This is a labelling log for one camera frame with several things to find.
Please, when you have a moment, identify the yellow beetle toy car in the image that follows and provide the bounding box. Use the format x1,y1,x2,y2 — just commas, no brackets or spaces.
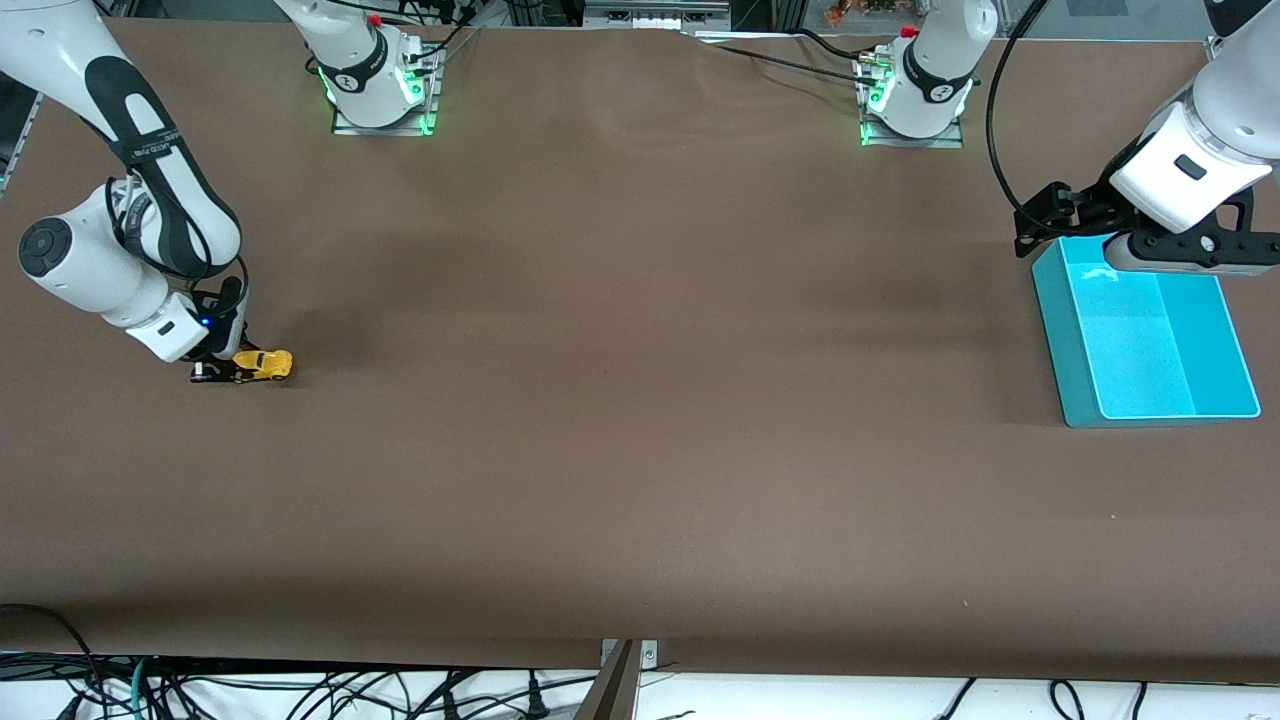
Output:
232,349,295,383

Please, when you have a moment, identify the teal plastic bin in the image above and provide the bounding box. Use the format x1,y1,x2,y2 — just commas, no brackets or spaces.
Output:
1030,234,1263,429

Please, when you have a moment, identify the orange background object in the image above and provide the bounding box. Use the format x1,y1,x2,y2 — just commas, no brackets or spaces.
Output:
825,0,926,26

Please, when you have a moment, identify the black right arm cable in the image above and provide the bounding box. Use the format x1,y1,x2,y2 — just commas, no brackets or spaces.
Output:
105,170,251,306

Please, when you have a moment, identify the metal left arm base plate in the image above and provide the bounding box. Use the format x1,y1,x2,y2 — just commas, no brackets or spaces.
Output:
858,55,966,150

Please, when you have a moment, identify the black table cable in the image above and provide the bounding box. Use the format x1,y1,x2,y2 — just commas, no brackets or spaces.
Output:
790,28,881,63
700,38,881,89

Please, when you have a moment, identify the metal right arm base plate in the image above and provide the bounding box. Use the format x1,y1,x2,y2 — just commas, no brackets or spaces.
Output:
331,45,441,138

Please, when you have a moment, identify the thick black floor cable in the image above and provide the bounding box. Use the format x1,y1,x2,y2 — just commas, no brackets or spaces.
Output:
0,603,101,720

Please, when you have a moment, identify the black base cable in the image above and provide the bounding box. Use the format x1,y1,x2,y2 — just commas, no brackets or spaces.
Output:
400,18,481,67

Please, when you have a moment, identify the silver aluminium frame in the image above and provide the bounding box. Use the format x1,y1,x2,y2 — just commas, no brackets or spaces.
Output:
583,0,733,31

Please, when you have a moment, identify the dark camera stand pole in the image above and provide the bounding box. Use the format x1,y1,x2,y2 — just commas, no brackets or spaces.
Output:
572,640,643,720

